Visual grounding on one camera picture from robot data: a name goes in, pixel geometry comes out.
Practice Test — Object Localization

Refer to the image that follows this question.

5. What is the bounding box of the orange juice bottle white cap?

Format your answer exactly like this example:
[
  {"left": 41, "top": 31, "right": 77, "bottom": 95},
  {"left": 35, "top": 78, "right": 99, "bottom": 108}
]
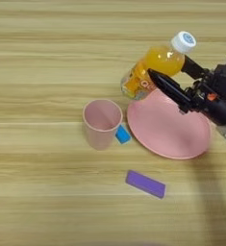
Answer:
[{"left": 120, "top": 30, "right": 197, "bottom": 101}]

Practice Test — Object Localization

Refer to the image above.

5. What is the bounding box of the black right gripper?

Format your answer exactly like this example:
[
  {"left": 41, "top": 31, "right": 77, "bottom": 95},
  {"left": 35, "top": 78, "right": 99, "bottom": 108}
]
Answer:
[{"left": 147, "top": 55, "right": 226, "bottom": 127}]

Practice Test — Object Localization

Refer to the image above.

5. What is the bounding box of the blue block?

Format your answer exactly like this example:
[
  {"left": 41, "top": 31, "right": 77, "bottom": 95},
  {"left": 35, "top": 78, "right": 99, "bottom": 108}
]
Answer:
[{"left": 114, "top": 123, "right": 133, "bottom": 145}]

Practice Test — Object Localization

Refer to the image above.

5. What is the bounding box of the pink plastic plate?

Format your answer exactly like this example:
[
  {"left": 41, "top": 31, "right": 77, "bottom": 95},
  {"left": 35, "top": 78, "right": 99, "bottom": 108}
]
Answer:
[{"left": 126, "top": 88, "right": 213, "bottom": 160}]

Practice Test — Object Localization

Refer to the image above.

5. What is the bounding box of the purple block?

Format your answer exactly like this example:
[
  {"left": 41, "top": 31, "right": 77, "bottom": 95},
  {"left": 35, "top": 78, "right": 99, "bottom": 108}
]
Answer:
[{"left": 125, "top": 169, "right": 167, "bottom": 200}]

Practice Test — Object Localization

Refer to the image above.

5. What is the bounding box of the pink plastic cup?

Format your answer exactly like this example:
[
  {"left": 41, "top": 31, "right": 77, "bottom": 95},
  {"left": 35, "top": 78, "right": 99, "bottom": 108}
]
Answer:
[{"left": 82, "top": 98, "right": 124, "bottom": 152}]

